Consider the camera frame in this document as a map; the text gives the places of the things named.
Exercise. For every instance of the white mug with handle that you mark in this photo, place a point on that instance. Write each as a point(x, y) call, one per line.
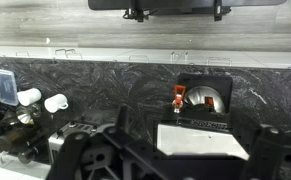
point(56, 102)

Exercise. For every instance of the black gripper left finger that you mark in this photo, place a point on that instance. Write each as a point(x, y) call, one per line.
point(140, 159)

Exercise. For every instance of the white mug near lid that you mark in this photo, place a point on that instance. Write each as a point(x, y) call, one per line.
point(29, 96)

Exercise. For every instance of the clear plastic container lid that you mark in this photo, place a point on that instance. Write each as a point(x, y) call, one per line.
point(8, 88)

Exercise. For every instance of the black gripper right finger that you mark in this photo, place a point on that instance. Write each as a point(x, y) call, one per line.
point(270, 157)

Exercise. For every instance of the white base cabinet drawers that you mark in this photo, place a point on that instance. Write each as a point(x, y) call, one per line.
point(250, 59)

